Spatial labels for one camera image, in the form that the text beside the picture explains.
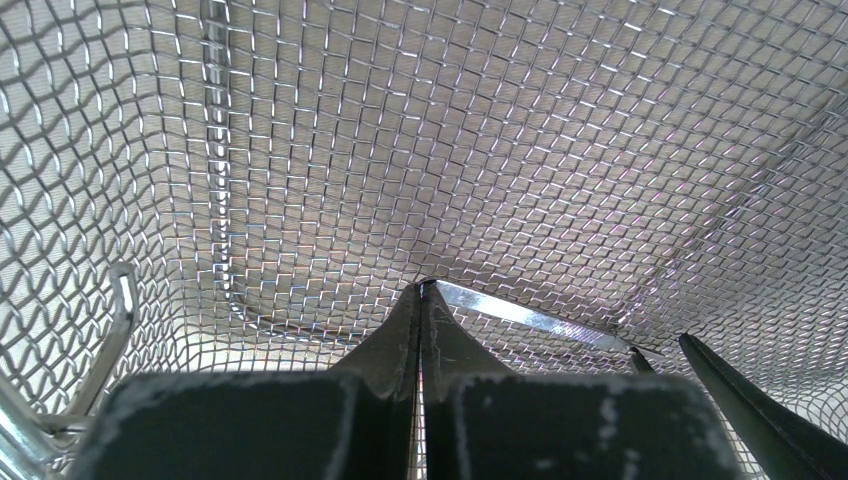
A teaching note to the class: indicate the metal surgical instrument tray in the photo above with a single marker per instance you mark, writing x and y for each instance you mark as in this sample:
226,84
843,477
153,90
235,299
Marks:
203,186

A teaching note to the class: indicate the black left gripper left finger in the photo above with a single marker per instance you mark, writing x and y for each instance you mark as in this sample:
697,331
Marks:
350,421

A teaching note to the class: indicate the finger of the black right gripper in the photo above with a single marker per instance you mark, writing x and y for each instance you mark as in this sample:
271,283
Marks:
640,360
784,444

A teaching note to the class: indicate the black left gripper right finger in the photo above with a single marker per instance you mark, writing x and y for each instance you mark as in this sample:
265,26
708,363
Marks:
486,421

